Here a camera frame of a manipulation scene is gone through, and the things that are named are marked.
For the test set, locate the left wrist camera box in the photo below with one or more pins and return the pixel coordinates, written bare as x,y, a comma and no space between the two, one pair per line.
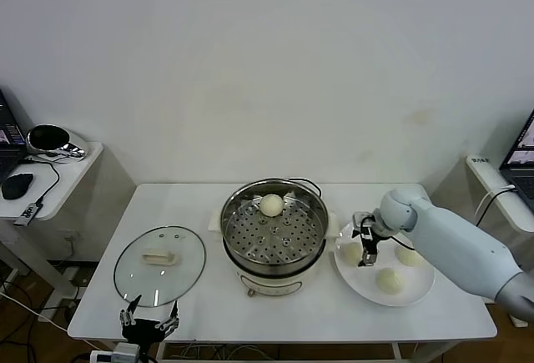
127,350

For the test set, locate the white round plate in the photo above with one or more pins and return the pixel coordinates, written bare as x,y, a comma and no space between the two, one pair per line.
359,283

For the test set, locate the black computer mouse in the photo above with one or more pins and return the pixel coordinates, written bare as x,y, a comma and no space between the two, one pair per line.
16,185

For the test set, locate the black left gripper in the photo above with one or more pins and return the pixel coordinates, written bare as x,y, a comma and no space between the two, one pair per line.
144,330

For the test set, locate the cream electric cooker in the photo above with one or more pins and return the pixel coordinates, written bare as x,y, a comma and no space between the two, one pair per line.
271,283

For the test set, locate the white table frame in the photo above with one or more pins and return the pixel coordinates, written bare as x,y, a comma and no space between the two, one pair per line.
396,352

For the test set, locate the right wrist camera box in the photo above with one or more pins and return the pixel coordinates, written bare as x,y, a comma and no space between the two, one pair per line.
359,219

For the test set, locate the white steamed baozi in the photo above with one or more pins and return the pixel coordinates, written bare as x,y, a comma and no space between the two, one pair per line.
271,205
351,254
390,281
411,258

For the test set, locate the small usb hub adapter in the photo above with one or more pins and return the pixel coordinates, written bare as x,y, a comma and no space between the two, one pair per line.
28,213

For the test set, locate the shiny chrome headset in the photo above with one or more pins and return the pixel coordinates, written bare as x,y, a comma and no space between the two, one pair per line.
46,137

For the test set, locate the white wall outlet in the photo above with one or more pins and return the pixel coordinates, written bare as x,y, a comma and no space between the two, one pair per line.
72,235

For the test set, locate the glass pot lid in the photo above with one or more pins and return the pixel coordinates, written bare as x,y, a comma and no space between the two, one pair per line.
183,267

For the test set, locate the steel steamer basket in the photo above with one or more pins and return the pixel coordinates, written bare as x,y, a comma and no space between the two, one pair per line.
271,246

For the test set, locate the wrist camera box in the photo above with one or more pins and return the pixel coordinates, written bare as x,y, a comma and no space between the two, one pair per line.
127,350
359,219

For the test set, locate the white floor power strip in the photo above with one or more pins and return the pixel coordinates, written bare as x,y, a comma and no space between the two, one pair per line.
52,314

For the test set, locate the white side table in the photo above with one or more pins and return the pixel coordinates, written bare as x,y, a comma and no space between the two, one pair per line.
79,179
488,171

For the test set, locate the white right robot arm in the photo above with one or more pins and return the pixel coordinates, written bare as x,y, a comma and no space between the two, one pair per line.
450,238

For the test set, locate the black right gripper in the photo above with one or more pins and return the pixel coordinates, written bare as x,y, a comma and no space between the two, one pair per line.
370,243

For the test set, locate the black open laptop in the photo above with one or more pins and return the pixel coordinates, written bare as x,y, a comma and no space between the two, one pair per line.
521,158
8,137

